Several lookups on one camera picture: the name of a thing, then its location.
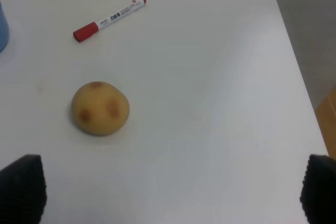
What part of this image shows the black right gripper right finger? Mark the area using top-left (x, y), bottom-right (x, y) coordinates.
top-left (300, 154), bottom-right (335, 223)

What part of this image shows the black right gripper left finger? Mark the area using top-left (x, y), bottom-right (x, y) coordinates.
top-left (1, 154), bottom-right (47, 224)

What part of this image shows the wooden furniture piece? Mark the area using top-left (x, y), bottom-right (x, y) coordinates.
top-left (315, 86), bottom-right (336, 159)

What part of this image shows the toy potato with brown spots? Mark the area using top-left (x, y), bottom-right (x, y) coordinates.
top-left (70, 81), bottom-right (130, 136)

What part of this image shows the red whiteboard marker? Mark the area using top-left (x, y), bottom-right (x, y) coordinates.
top-left (73, 0), bottom-right (147, 42)

